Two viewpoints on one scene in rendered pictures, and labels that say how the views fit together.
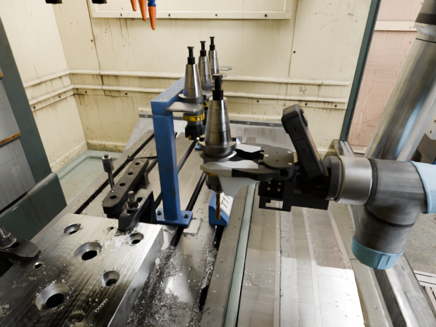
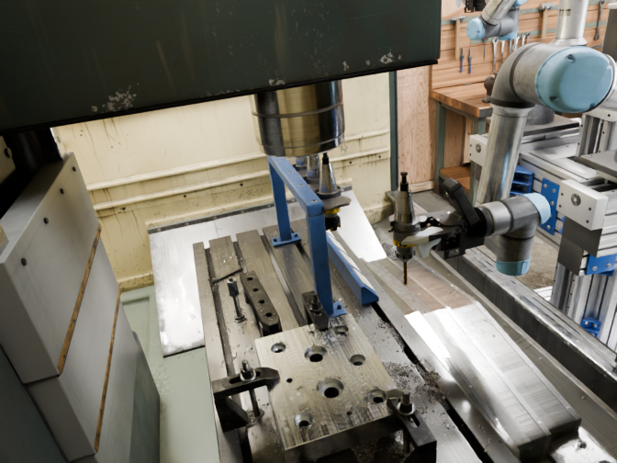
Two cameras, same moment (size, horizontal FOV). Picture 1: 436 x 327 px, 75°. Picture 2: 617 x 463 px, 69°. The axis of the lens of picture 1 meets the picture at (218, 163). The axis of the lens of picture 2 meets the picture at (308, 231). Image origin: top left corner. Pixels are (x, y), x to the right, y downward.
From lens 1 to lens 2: 0.64 m
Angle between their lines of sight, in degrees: 21
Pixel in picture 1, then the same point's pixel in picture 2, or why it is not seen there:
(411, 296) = (530, 299)
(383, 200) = (518, 224)
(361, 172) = (501, 210)
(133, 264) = (364, 344)
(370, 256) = (515, 267)
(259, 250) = not seen: hidden behind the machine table
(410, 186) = (529, 210)
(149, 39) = (148, 131)
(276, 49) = not seen: hidden behind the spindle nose
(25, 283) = (298, 392)
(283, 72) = not seen: hidden behind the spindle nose
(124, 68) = (117, 175)
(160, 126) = (317, 225)
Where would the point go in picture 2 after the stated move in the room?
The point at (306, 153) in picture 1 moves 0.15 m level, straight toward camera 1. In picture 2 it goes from (468, 208) to (505, 242)
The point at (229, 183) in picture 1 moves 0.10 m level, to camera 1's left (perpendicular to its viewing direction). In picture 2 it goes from (424, 248) to (385, 264)
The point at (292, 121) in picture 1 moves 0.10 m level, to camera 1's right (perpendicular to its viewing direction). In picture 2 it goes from (458, 190) to (494, 178)
